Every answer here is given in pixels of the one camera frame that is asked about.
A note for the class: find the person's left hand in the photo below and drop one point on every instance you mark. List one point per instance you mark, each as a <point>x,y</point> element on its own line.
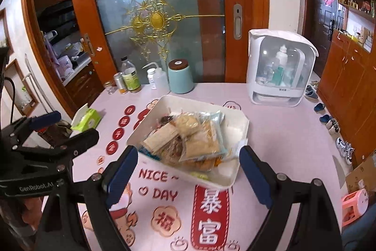
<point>29,211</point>

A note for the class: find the silver metal can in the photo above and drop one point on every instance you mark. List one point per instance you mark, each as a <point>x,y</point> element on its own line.
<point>120,83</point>

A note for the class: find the pink plastic stool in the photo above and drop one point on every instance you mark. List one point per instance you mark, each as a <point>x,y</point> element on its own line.
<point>354,207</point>

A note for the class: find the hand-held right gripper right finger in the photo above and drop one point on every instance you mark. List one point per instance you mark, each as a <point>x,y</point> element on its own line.
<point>255,177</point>

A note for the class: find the brown paper snack packet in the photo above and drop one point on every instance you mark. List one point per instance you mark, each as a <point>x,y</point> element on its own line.
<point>160,138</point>

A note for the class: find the row of shoes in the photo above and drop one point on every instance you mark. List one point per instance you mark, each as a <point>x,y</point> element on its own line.
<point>345,149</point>

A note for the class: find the glass bottle green label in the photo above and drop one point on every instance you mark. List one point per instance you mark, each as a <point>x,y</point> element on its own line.
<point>131,79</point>

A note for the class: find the cardboard box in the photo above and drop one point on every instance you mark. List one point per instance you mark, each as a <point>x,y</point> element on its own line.
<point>362,174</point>

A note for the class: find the white pill bottle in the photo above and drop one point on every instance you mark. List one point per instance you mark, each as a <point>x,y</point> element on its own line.
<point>152,79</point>

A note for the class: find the clear packet pale yellow pieces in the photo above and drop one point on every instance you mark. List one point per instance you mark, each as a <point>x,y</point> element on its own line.
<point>186,123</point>

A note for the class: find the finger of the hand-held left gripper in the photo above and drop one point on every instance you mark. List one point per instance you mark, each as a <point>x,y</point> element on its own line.
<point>85,138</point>
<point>44,120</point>

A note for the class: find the clear packet brown snack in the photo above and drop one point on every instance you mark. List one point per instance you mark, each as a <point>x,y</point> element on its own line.
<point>171,149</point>

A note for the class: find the stack of small boxes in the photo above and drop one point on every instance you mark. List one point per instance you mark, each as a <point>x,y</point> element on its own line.
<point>367,39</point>

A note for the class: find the wooden wall cabinet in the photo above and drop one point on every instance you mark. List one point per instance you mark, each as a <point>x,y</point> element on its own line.
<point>346,86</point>

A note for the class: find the green tissue box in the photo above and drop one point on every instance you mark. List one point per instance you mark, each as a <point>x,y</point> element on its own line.
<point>88,120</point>

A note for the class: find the shelf ornaments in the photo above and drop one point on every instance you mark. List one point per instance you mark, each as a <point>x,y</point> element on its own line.
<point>364,5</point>

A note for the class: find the white plastic storage bin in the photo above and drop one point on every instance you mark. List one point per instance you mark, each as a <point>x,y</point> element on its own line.
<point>235,133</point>

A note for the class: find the dark entry door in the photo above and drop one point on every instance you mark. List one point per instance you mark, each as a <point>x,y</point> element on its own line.
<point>318,33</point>

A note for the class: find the clear packet dark snack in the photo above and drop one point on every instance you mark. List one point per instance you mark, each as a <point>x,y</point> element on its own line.
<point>166,119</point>

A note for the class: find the person's blue pants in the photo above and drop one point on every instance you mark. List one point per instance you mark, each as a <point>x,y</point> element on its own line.
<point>361,236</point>

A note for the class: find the wooden wall frame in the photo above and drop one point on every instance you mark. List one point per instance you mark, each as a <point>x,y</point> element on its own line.
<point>13,69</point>

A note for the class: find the kitchen counter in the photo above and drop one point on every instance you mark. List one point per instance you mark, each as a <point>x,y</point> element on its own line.
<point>79,71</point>

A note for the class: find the white cabinet clear door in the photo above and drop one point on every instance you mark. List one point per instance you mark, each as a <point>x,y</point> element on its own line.
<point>255,69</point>

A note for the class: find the clear plastic squeeze bottle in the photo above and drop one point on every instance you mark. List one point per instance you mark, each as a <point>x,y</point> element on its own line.
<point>161,80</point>

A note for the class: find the teal bottle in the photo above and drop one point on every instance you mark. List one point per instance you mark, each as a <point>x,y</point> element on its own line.
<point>278,76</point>

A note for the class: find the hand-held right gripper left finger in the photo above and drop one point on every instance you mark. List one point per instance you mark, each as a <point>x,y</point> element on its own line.
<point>120,177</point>

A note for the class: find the teal canister brown lid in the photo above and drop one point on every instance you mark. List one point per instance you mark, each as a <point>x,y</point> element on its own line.
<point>180,77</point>

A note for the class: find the pink printed tablecloth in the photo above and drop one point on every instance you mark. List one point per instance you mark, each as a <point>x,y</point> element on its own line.
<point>279,136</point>

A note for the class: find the orange snack cube packet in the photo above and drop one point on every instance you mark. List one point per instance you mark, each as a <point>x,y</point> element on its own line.
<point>202,164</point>

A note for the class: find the small glass jar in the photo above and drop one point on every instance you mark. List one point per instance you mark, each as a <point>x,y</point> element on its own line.
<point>110,88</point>

